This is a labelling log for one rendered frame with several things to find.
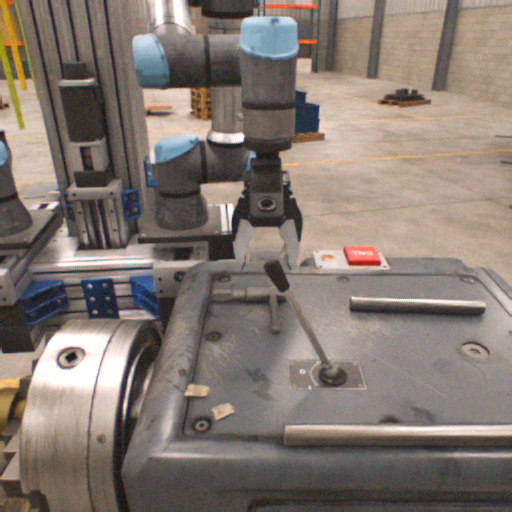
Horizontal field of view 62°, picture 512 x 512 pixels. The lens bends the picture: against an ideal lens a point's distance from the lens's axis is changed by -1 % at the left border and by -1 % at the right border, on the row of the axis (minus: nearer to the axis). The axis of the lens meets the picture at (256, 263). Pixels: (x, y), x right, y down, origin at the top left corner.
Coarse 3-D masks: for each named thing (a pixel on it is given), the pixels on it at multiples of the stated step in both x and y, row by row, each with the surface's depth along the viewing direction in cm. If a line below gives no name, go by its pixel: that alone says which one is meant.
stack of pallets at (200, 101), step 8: (192, 88) 946; (200, 88) 887; (208, 88) 931; (192, 96) 952; (200, 96) 929; (208, 96) 937; (192, 104) 961; (200, 104) 913; (208, 104) 929; (192, 112) 972; (200, 112) 931; (208, 112) 919
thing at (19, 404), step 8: (0, 392) 68; (8, 392) 68; (16, 392) 68; (0, 400) 67; (8, 400) 67; (16, 400) 67; (24, 400) 68; (0, 408) 66; (8, 408) 65; (16, 408) 67; (0, 416) 66; (8, 416) 65; (16, 416) 67; (0, 424) 65; (0, 432) 66; (0, 440) 67
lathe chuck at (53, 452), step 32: (96, 320) 68; (96, 352) 60; (32, 384) 56; (64, 384) 56; (32, 416) 55; (64, 416) 55; (32, 448) 54; (64, 448) 54; (32, 480) 54; (64, 480) 54
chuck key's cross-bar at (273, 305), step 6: (282, 252) 80; (282, 258) 78; (270, 282) 70; (270, 300) 65; (276, 300) 65; (270, 306) 64; (276, 306) 63; (270, 312) 62; (276, 312) 62; (270, 318) 61; (276, 318) 60; (276, 324) 59; (276, 330) 58
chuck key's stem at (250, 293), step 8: (248, 288) 67; (256, 288) 67; (264, 288) 67; (272, 288) 67; (216, 296) 67; (224, 296) 67; (232, 296) 67; (240, 296) 67; (248, 296) 66; (256, 296) 66; (264, 296) 66; (280, 296) 66
